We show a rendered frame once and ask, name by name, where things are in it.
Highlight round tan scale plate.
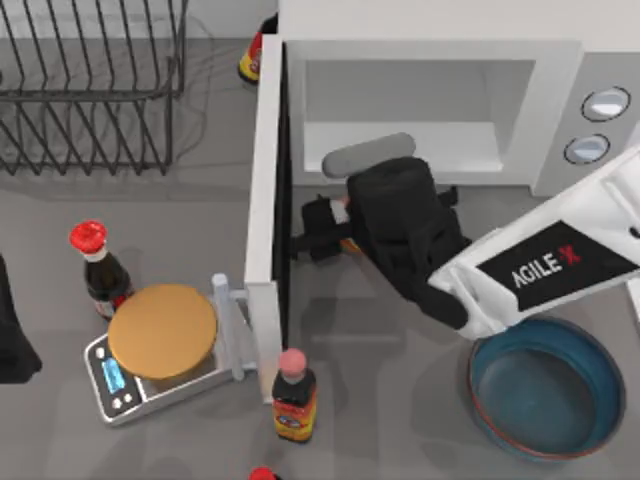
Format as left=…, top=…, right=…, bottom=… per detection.
left=107, top=283, right=219, bottom=382

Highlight pink cap dark sauce bottle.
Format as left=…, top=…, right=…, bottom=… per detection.
left=270, top=347, right=319, bottom=444

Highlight grey microwave door handle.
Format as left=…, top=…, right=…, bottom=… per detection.
left=210, top=272, right=259, bottom=383

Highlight pale microwave oven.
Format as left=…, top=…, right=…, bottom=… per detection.
left=277, top=0, right=640, bottom=199

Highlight black wire dish rack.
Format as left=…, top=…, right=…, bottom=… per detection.
left=0, top=0, right=190, bottom=177

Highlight white microwave door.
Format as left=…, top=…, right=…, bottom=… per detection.
left=243, top=35, right=293, bottom=406

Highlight black cap yellow label bottle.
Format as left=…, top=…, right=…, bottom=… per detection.
left=236, top=12, right=280, bottom=86

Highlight large round microwave knob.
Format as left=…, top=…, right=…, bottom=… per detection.
left=580, top=85, right=632, bottom=123

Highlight red cap dark sauce bottle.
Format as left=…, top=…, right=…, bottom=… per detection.
left=68, top=219, right=136, bottom=323

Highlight blue bowl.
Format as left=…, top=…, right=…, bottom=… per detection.
left=466, top=315, right=628, bottom=463

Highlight small round microwave knob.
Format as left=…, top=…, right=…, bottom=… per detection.
left=563, top=133, right=612, bottom=166

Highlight silver kitchen scale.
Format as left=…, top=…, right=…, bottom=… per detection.
left=83, top=319, right=237, bottom=427

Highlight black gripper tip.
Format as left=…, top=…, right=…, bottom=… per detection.
left=0, top=253, right=44, bottom=386

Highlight pale grey rounded box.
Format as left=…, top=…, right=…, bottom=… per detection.
left=321, top=131, right=417, bottom=180

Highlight small orange and white item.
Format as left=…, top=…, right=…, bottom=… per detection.
left=329, top=197, right=363, bottom=255

